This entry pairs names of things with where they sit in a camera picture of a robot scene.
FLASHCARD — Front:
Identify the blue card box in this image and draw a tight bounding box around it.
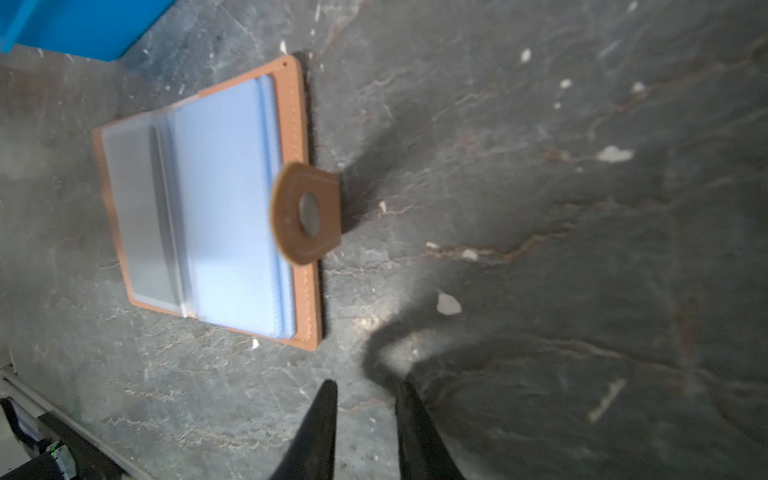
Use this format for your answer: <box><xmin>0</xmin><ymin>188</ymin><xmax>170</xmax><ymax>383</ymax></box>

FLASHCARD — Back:
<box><xmin>1</xmin><ymin>0</ymin><xmax>173</xmax><ymax>61</ymax></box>

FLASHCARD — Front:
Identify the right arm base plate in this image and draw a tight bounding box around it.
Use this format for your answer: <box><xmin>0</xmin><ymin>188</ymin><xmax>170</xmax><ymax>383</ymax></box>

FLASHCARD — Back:
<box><xmin>1</xmin><ymin>396</ymin><xmax>131</xmax><ymax>479</ymax></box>

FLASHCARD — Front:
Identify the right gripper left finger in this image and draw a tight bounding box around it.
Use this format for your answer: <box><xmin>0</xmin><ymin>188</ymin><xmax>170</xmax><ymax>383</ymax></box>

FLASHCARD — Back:
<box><xmin>271</xmin><ymin>380</ymin><xmax>338</xmax><ymax>480</ymax></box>

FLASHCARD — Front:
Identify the tan leather card holder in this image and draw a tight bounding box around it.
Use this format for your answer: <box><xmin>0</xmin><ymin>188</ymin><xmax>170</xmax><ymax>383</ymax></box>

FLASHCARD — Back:
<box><xmin>92</xmin><ymin>55</ymin><xmax>342</xmax><ymax>351</ymax></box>

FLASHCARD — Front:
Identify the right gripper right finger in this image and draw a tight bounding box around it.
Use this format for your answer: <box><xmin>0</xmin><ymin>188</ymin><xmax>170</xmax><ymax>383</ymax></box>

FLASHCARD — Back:
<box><xmin>395</xmin><ymin>381</ymin><xmax>464</xmax><ymax>479</ymax></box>

